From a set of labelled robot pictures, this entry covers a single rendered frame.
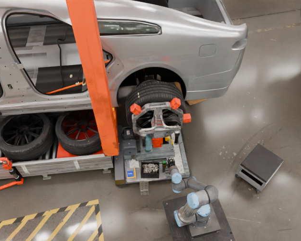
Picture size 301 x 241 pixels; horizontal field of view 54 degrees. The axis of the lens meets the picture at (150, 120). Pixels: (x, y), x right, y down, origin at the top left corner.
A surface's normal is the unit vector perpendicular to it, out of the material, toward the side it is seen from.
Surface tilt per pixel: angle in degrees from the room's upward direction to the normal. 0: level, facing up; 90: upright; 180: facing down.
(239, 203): 0
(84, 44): 90
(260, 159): 0
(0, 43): 78
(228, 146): 0
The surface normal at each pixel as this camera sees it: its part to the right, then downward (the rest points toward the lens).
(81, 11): 0.11, 0.78
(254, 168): -0.01, -0.62
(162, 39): 0.11, 0.63
